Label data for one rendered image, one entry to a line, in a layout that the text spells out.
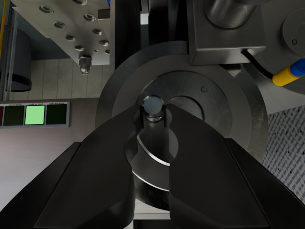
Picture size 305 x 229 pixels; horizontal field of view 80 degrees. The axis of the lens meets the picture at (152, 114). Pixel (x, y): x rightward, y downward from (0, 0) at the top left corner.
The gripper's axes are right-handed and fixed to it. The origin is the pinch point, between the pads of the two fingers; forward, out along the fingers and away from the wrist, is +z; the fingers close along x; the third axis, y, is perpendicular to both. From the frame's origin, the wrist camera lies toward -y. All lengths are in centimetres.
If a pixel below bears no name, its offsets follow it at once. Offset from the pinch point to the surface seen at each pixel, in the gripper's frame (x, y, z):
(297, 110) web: 19.8, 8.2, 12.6
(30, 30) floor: -141, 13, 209
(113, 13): -3.9, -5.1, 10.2
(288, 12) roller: 12.7, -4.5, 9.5
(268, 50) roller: 10.4, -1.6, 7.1
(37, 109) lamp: -33.2, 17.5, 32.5
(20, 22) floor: -142, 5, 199
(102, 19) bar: -9.4, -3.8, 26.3
